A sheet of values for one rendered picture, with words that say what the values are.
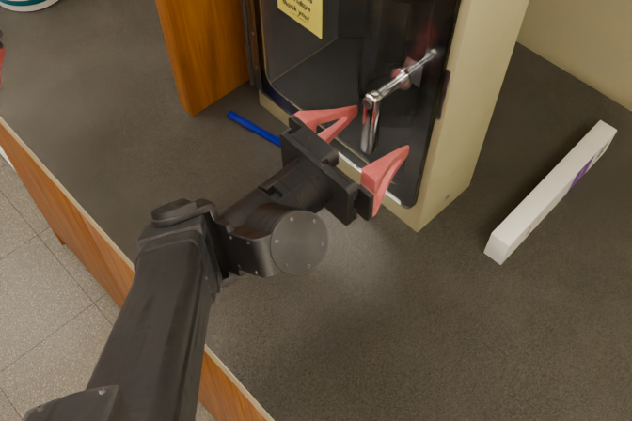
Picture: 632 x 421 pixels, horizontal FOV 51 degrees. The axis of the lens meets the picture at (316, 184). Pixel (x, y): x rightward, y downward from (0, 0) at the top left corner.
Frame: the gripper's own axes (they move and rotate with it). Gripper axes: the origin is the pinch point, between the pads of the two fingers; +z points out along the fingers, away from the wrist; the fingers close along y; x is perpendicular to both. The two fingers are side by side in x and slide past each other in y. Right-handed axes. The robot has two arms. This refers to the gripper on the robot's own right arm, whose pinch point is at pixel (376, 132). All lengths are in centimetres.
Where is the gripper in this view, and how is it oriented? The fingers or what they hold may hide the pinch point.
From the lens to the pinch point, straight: 72.0
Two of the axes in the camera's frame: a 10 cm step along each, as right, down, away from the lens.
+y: -6.7, -6.0, 4.4
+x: 0.2, 5.8, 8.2
